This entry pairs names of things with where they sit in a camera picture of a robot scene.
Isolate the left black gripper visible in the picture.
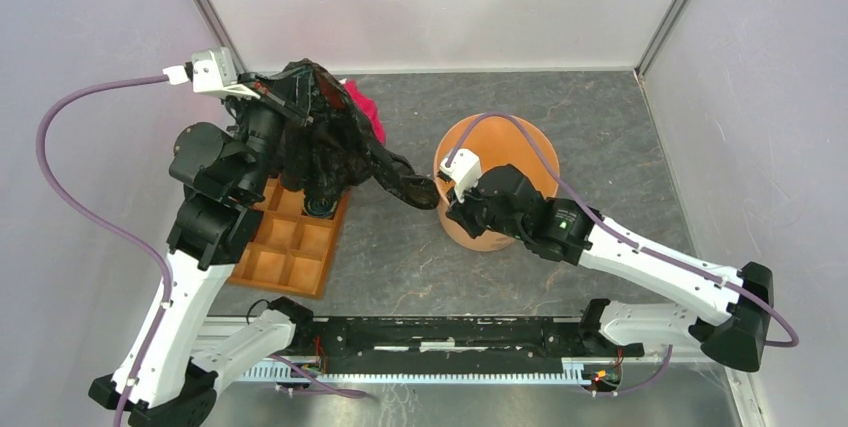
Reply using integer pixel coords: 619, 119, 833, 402
224, 62, 315, 198

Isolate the orange trash bin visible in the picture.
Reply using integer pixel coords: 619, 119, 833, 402
434, 116, 560, 252

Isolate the black trash bag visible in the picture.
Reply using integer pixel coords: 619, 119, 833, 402
277, 59, 440, 210

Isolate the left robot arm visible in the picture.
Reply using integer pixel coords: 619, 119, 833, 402
89, 59, 314, 426

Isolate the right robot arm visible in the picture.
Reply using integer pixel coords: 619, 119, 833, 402
446, 164, 773, 372

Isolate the red cloth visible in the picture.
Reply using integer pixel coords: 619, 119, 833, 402
342, 79, 387, 145

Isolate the black bag roll right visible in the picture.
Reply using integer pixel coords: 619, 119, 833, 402
302, 191, 346, 219

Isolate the orange compartment tray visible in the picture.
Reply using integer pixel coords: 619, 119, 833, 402
227, 179, 350, 299

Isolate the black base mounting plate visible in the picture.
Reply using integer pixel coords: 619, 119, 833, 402
284, 316, 645, 375

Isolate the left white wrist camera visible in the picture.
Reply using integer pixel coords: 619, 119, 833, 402
162, 46, 260, 99

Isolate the left aluminium corner post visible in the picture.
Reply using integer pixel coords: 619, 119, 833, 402
192, 0, 248, 74

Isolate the aluminium corner post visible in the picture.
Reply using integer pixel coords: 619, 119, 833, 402
192, 0, 248, 74
633, 0, 690, 84

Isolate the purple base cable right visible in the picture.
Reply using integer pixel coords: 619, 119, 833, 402
592, 344, 674, 399

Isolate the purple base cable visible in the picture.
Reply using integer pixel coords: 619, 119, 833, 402
592, 344, 674, 399
268, 356, 376, 403

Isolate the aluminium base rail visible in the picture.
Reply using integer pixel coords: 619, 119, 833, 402
168, 315, 707, 387

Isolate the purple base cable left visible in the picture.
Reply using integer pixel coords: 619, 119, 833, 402
268, 356, 376, 403

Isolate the right aluminium corner post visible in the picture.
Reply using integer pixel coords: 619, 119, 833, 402
633, 0, 690, 84

